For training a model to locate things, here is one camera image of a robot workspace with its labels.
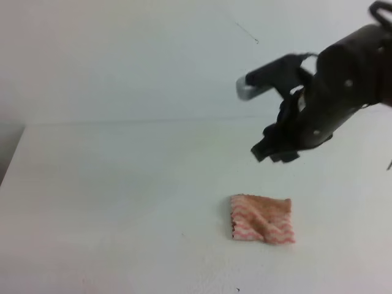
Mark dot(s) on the pink striped cleaning rag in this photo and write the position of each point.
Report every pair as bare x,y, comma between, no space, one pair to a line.
257,218

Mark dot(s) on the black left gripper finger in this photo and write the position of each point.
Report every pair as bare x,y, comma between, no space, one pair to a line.
263,149

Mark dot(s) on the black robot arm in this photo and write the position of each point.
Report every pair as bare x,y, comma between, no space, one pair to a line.
295,103

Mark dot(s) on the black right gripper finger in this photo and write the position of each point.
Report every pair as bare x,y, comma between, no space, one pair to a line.
284,156

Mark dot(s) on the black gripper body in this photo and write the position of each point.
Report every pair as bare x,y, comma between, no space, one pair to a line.
348,76

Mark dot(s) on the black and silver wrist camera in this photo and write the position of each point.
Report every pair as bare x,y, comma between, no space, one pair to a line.
282,74

